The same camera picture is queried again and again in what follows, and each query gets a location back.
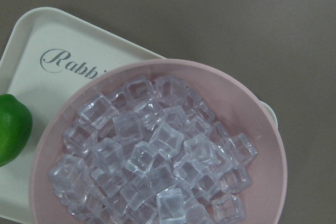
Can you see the pink bowl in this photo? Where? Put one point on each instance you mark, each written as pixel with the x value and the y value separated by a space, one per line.
pixel 232 102

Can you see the pile of clear ice cubes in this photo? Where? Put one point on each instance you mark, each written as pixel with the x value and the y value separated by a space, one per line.
pixel 151 151

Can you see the cream rabbit tray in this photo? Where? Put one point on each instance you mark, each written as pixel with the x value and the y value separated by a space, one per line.
pixel 51 55

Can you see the green lime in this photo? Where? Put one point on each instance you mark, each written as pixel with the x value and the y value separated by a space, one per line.
pixel 16 127

